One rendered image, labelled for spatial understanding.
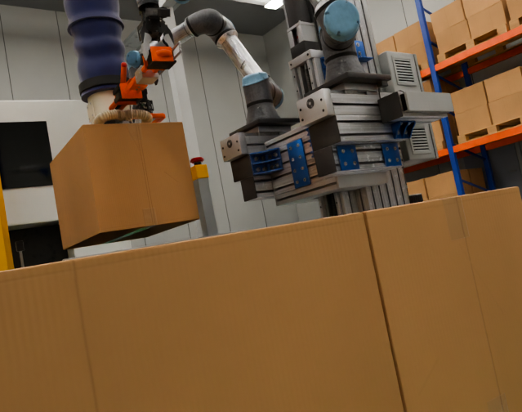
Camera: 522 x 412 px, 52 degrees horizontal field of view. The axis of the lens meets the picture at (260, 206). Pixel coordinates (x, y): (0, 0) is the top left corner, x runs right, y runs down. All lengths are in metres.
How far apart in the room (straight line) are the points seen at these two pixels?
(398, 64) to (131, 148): 1.15
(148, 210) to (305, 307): 1.41
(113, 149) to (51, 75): 9.88
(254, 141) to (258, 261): 1.53
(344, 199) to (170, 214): 0.67
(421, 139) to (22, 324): 1.98
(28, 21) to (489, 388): 11.79
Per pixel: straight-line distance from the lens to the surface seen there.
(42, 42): 12.17
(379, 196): 2.14
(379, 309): 0.79
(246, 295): 0.66
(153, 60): 1.84
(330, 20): 1.83
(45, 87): 11.78
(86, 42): 2.44
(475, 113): 9.30
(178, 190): 2.12
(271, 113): 2.27
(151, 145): 2.12
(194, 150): 5.33
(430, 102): 1.99
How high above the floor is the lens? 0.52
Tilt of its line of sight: 5 degrees up
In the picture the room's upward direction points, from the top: 11 degrees counter-clockwise
